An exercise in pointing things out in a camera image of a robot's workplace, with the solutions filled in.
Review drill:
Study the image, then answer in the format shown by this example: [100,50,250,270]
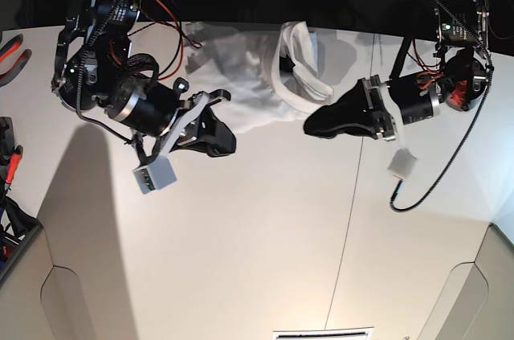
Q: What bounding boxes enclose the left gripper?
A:
[303,75,406,147]

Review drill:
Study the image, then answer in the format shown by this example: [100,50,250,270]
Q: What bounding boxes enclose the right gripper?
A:
[136,77,237,165]

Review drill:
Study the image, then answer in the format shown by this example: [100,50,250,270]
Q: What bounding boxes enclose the white printed t-shirt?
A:
[185,22,334,134]

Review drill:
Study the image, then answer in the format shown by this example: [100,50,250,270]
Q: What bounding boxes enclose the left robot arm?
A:
[304,0,493,141]

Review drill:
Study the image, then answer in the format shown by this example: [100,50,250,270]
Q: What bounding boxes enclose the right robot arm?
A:
[51,0,236,165]

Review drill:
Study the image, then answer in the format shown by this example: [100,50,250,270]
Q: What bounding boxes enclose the orange grey pliers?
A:
[0,35,32,90]

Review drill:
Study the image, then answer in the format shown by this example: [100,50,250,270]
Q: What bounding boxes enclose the white vent grille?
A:
[272,327,374,340]

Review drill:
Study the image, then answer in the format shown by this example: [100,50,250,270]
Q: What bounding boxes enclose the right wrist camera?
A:
[133,155,177,195]

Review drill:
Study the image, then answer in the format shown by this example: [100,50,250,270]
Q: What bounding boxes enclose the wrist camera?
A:
[133,155,177,195]
[388,148,418,181]

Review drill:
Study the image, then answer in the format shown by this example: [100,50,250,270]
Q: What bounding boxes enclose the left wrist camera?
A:
[388,148,418,181]

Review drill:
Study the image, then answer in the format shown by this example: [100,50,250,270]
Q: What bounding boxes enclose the right braided black cable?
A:
[388,0,495,212]

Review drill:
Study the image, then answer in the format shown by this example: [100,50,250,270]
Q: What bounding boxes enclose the braided black cable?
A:
[74,0,161,148]
[388,0,495,212]

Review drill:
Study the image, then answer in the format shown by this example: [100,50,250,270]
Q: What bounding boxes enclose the left braided black cable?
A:
[74,0,161,148]

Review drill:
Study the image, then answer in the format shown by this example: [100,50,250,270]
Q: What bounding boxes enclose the orange handled tool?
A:
[4,145,23,195]

